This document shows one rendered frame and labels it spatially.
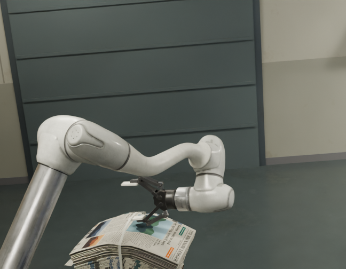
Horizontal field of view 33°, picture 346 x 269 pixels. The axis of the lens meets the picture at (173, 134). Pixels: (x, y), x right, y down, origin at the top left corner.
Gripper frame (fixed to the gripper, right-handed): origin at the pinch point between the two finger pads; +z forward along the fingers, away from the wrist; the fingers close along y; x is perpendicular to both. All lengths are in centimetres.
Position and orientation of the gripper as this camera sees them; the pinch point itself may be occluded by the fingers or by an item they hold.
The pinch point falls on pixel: (127, 200)
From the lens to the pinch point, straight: 226.3
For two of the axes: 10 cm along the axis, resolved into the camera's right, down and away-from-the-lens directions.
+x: 3.1, -2.7, 9.1
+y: 1.5, 9.6, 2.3
